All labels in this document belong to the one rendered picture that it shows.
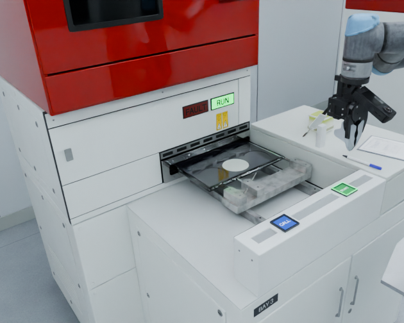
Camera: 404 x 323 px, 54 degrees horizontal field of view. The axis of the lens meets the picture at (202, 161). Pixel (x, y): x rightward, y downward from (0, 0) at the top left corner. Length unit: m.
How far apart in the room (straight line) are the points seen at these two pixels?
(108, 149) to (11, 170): 1.62
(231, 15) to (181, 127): 0.43
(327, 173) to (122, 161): 0.73
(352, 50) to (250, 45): 0.55
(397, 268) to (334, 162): 0.42
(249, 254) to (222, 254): 0.20
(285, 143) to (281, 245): 0.63
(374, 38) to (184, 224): 0.78
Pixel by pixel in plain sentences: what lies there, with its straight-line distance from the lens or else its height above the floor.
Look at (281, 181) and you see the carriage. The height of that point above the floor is 0.88.
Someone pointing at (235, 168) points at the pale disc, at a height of 0.90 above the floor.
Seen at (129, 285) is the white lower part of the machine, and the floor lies 0.45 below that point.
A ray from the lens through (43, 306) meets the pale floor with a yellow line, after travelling 2.38.
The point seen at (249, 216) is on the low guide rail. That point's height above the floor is 0.84.
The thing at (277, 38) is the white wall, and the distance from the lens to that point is 3.93.
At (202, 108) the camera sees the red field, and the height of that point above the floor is 1.09.
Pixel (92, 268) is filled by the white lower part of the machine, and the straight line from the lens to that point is 1.55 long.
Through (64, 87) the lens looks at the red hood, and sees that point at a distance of 1.19.
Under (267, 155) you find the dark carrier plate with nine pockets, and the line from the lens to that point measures 1.58.
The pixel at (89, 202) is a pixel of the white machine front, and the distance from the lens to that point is 1.40.
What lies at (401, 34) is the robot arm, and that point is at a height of 1.42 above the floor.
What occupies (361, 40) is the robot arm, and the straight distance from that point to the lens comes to 1.08.
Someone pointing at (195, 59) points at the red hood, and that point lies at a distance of 1.39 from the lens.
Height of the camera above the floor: 1.60
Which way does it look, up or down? 27 degrees down
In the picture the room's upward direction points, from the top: 3 degrees counter-clockwise
